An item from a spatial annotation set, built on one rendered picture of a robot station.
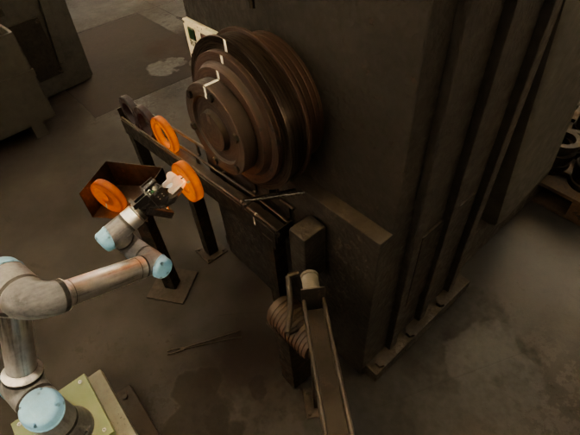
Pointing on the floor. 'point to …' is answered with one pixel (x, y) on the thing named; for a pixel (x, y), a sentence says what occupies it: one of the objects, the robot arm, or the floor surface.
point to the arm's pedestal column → (136, 412)
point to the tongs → (203, 343)
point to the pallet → (563, 165)
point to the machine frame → (394, 148)
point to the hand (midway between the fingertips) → (185, 177)
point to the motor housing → (276, 315)
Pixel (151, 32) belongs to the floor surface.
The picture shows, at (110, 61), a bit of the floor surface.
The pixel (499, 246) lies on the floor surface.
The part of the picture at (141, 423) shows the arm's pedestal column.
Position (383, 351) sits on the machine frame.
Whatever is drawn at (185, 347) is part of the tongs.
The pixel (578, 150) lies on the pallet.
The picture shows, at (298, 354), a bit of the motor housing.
